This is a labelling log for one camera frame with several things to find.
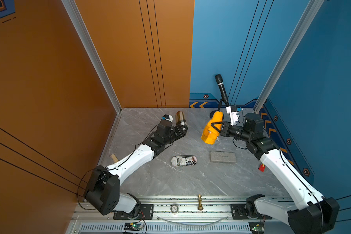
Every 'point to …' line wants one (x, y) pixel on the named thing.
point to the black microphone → (219, 81)
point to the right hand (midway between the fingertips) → (213, 125)
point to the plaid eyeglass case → (179, 116)
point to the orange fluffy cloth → (210, 134)
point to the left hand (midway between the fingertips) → (186, 127)
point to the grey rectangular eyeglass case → (222, 156)
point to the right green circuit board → (257, 227)
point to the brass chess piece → (200, 207)
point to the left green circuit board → (130, 226)
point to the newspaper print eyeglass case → (184, 160)
